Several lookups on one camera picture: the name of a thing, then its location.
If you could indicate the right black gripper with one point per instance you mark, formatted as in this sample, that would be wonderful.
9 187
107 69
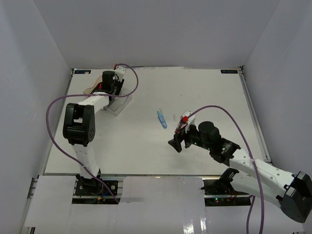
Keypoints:
178 138

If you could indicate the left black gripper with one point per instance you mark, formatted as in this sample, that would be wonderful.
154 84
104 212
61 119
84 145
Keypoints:
119 84

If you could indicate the red ink gel pen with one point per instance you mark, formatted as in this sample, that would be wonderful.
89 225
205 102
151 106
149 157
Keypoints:
180 124

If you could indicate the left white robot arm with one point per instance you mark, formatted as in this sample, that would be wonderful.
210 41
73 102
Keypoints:
79 123

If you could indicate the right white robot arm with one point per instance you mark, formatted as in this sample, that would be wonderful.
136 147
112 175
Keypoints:
290 192

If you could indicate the clear plastic tray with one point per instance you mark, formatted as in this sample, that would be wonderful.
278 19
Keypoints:
118 104

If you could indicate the light blue correction pen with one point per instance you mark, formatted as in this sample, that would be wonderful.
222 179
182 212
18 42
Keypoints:
161 118

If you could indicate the left black logo sticker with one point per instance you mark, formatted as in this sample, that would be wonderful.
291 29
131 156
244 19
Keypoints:
82 71

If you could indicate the black logo sticker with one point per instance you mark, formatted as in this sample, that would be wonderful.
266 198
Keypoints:
82 71
227 71

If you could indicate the right black logo sticker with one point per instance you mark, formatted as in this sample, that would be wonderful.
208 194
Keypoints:
227 71

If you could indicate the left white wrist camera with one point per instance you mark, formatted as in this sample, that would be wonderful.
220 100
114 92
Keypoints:
119 72

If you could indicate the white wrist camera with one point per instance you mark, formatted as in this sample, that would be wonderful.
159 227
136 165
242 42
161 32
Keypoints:
119 72
186 120

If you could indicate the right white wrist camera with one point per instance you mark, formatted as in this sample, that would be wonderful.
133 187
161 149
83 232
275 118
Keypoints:
186 120

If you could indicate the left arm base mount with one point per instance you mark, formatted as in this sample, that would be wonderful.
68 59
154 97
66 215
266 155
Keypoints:
107 189

